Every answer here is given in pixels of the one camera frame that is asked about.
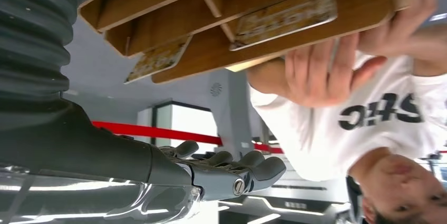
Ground person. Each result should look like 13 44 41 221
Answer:
246 0 447 224

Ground red barrier belt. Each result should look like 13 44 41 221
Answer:
91 120 285 155

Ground white framed panel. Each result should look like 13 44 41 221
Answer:
136 101 220 147

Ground grey kiosk stand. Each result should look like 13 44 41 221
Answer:
206 70 269 160

